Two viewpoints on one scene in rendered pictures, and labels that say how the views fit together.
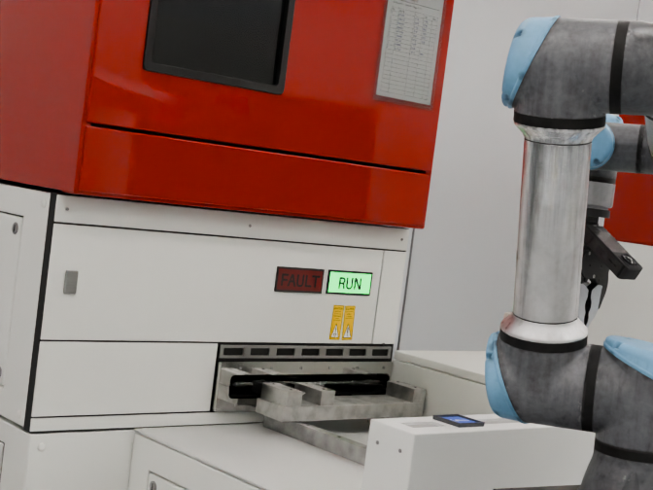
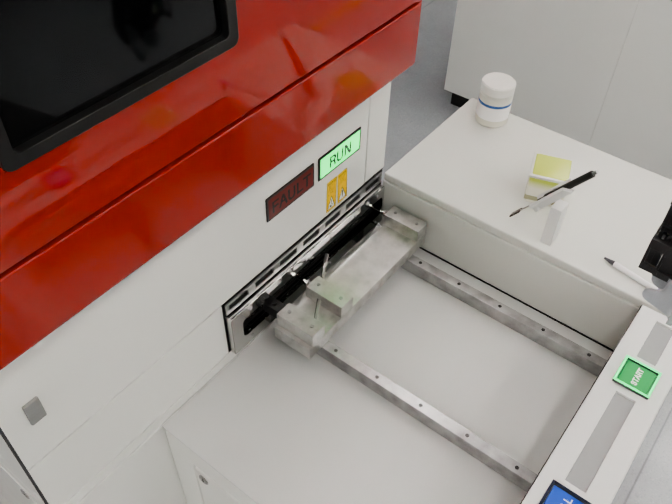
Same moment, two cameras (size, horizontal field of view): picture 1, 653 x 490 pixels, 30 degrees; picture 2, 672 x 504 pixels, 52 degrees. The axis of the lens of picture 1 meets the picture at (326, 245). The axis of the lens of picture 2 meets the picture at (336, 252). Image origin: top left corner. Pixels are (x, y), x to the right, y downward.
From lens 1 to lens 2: 1.61 m
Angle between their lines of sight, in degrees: 44
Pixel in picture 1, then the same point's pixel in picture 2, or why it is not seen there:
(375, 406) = (387, 273)
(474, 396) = (485, 243)
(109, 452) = (145, 457)
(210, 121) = (145, 153)
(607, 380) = not seen: outside the picture
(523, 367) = not seen: outside the picture
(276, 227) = not seen: hidden behind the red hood
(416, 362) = (412, 191)
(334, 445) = (374, 386)
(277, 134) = (242, 97)
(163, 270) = (141, 306)
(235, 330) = (236, 282)
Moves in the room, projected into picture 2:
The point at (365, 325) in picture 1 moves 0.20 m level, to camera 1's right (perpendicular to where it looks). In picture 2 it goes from (357, 174) to (460, 162)
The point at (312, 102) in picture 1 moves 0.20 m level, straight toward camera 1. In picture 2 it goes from (279, 21) to (313, 118)
